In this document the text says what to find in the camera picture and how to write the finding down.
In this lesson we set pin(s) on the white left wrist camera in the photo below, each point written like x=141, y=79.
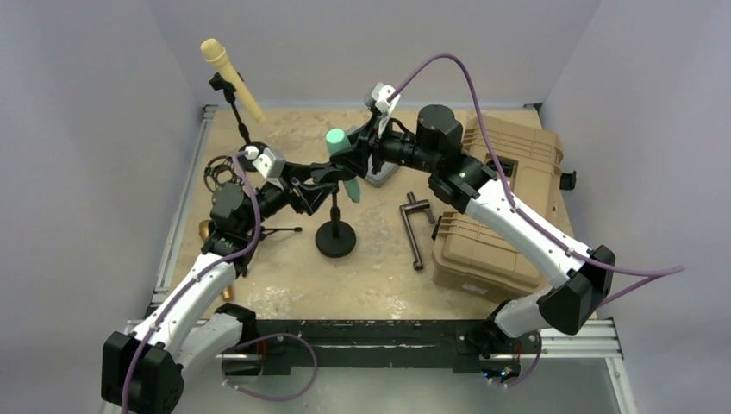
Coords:
x=268, y=162

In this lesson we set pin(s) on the mint green microphone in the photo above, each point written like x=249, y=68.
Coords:
x=336, y=141

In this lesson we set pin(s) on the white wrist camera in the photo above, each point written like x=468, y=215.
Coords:
x=268, y=162
x=383, y=99

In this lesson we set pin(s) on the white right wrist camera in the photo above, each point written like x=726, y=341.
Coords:
x=383, y=99

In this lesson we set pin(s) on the tan hard equipment case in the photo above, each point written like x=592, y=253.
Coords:
x=469, y=257

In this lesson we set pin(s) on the black round-base stand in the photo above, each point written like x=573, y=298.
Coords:
x=334, y=238
x=218, y=83

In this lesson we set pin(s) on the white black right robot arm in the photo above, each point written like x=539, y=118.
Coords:
x=578, y=277

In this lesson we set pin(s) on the cream yellow microphone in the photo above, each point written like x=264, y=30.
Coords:
x=217, y=56

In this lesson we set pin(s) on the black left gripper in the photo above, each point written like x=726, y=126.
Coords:
x=308, y=195

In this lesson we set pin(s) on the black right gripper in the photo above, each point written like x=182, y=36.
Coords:
x=364, y=141

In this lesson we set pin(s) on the dark metal door handle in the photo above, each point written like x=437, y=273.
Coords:
x=414, y=206

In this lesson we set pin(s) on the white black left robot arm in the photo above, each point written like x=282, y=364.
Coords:
x=147, y=369

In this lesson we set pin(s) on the gold brown microphone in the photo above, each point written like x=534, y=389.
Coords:
x=204, y=229

